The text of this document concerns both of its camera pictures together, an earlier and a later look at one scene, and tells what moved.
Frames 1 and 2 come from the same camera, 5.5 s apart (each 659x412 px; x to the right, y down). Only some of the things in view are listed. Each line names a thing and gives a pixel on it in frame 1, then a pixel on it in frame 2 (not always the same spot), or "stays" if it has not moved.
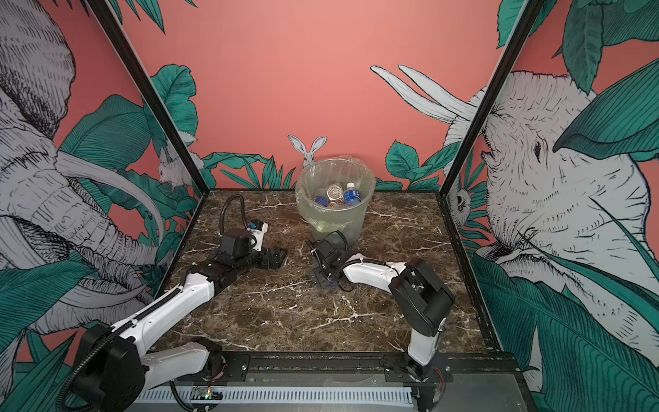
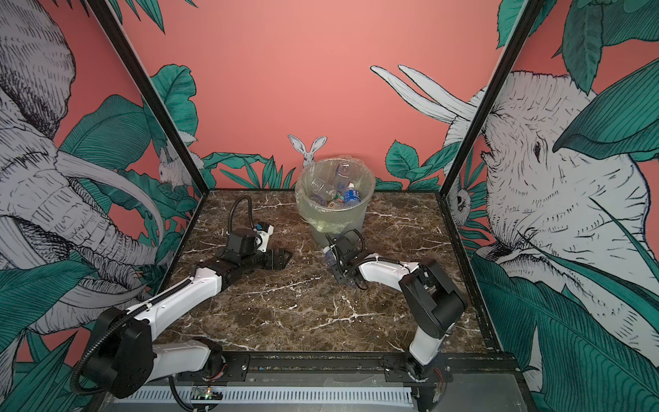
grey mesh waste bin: [334, 195] stays
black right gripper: [318, 276] to [335, 269]
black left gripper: [276, 259] stays
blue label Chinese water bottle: [351, 196] stays
